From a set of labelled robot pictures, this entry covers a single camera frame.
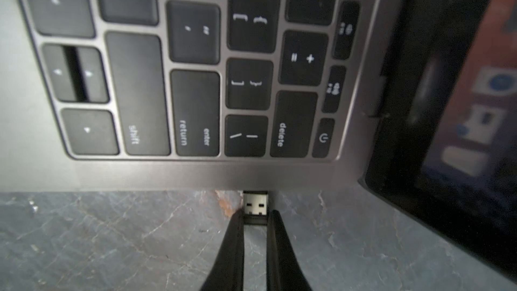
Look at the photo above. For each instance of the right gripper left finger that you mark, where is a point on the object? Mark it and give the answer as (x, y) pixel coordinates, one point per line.
(227, 272)

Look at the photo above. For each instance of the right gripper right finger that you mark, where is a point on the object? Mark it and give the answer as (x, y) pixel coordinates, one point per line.
(283, 270)

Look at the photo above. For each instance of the small black usb receiver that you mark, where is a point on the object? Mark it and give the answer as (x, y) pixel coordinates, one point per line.
(255, 208)

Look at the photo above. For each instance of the grey laptop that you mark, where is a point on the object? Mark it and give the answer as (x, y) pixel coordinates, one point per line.
(413, 99)

